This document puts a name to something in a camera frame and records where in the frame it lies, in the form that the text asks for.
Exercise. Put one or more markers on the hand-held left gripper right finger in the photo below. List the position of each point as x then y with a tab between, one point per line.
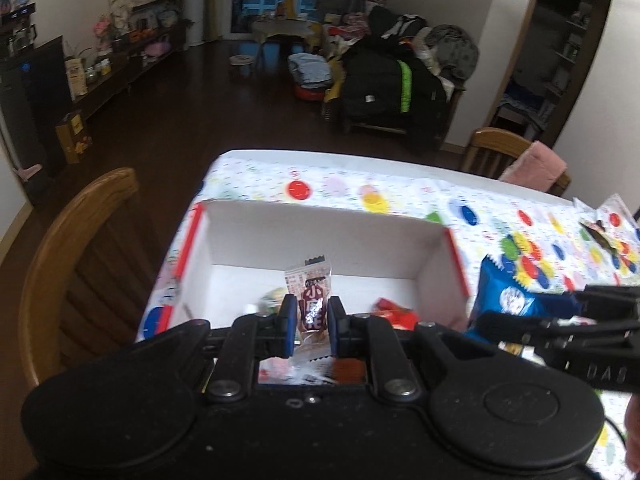
336	329

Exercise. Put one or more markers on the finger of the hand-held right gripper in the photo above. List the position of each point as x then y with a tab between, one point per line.
510	331
610	302

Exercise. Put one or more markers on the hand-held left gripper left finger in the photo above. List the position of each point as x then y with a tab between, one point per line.
286	327

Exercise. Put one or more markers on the small green snack packet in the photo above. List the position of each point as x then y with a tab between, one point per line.
270	301

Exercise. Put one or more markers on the dark red snack packet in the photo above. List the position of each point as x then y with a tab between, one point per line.
312	305

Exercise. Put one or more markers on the blue white snack packet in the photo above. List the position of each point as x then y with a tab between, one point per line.
500	295

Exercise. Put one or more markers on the red fried snack packet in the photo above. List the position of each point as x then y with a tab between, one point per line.
395	316

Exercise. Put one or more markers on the red cardboard box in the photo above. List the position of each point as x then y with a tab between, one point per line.
320	230

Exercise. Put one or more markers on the person's right hand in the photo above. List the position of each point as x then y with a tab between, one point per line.
634	432

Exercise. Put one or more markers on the dark brown snack packet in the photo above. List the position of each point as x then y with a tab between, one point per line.
600	235

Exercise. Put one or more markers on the pink cloth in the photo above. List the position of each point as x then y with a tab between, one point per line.
535	167

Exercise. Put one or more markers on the wooden chair with pink cloth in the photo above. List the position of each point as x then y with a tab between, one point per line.
492	146

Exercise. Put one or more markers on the red basin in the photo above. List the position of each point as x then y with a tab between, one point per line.
307	93

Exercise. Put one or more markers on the black backpack with green stripe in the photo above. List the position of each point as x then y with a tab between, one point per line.
390	90

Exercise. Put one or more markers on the folded clothes pile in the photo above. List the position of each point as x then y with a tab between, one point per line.
310	67

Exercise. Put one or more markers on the small round stool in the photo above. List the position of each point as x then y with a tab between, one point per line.
241	60

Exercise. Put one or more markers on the grey clothing heap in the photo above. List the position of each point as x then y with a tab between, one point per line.
452	52

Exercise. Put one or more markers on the brown yellow cardboard box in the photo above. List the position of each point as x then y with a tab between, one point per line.
72	135

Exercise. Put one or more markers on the small cloth covered table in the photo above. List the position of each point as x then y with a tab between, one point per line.
282	30

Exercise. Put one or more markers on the dark wooden television cabinet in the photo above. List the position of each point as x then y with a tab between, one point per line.
130	70

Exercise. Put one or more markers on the pink plush toy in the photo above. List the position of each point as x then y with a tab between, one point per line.
159	49

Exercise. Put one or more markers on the cream paper bag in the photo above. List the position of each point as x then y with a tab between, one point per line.
76	77

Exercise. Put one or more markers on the black water dispenser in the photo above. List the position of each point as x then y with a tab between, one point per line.
30	110

